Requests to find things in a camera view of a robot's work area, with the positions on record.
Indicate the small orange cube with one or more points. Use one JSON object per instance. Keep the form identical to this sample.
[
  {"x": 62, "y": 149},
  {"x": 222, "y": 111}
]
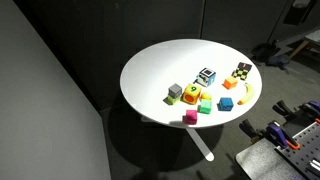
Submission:
[{"x": 230, "y": 82}]

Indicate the small lime green cube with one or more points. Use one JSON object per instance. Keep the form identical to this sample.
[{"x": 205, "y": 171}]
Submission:
[{"x": 172, "y": 99}]

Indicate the small grey cube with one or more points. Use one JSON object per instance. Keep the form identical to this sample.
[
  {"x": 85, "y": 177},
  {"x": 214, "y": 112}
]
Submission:
[{"x": 175, "y": 90}]

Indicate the orange soft number cube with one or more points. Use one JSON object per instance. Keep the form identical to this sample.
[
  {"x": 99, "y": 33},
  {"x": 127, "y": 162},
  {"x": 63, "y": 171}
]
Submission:
[{"x": 191, "y": 94}]

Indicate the small pink cube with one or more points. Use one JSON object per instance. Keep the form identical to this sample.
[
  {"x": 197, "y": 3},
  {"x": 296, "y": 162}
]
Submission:
[{"x": 191, "y": 117}]

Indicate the blue white soft cube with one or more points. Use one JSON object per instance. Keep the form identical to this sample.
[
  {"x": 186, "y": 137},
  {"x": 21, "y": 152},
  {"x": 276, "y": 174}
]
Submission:
[{"x": 206, "y": 76}]

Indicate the small blue cube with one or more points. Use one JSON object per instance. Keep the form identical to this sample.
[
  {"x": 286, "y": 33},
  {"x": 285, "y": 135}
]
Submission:
[{"x": 226, "y": 104}]

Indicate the black checkered soft cube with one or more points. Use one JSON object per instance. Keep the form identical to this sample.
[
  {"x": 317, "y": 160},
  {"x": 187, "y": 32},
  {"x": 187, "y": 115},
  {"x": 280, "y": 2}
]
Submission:
[{"x": 242, "y": 71}]

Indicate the yellow ball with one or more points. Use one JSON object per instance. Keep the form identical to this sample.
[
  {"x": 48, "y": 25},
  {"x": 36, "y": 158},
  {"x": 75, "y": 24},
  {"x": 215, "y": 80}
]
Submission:
[{"x": 206, "y": 96}]

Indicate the white table base leg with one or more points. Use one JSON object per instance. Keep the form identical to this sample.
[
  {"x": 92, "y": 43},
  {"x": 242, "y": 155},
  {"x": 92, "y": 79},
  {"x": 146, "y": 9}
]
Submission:
[{"x": 200, "y": 144}]

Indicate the yellow banana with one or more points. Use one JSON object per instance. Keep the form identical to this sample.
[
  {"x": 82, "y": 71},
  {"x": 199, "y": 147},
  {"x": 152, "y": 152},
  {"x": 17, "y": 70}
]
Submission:
[{"x": 248, "y": 95}]

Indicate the black clamp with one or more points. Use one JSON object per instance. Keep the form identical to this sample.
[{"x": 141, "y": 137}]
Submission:
[
  {"x": 251, "y": 129},
  {"x": 283, "y": 108}
]

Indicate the black bag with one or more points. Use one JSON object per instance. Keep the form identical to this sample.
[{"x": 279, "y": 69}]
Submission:
[{"x": 264, "y": 51}]

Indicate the dark blue bag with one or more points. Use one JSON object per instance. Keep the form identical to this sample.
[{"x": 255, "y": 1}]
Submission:
[{"x": 278, "y": 61}]

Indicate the grey metal plate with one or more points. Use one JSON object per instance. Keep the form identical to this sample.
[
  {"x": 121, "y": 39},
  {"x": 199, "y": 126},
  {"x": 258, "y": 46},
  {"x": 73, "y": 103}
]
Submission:
[{"x": 260, "y": 163}]

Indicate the black perforated mounting board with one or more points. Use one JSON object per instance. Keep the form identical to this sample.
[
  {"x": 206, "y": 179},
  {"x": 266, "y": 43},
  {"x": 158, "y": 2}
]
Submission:
[{"x": 305, "y": 146}]

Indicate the wooden side table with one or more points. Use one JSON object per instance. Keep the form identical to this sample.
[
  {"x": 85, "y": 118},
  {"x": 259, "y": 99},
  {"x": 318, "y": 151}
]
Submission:
[{"x": 308, "y": 39}]

